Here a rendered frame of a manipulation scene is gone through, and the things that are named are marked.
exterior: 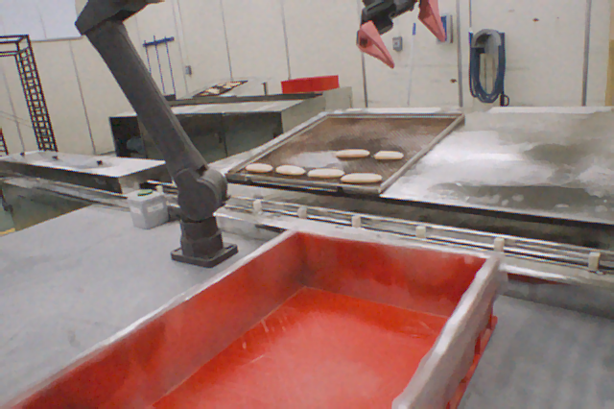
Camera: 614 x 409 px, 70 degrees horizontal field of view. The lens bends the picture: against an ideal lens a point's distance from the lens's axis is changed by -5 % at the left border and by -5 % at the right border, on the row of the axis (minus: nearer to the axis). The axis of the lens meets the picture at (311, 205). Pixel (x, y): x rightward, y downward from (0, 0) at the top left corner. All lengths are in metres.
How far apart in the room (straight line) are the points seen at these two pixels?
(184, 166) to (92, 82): 7.79
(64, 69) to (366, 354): 8.09
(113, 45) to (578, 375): 0.85
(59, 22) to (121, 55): 7.67
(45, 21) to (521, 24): 6.81
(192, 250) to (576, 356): 0.66
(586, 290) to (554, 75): 3.88
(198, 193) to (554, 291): 0.60
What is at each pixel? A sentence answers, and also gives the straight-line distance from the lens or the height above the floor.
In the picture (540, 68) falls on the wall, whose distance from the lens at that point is 4.52.
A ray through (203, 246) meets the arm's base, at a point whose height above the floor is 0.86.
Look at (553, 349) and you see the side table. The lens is 0.62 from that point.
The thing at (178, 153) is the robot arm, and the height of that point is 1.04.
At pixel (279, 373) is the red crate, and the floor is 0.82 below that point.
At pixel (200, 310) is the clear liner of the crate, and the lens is 0.58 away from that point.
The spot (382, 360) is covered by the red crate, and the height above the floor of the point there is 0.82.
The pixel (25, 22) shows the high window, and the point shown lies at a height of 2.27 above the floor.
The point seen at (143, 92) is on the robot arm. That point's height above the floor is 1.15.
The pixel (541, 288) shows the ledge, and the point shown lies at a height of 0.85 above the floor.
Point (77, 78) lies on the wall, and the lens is 8.52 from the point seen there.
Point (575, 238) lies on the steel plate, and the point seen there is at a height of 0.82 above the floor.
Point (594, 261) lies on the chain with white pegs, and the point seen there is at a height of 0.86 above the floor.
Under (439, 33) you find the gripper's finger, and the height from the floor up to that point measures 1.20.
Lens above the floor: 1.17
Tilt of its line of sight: 18 degrees down
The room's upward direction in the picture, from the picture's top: 6 degrees counter-clockwise
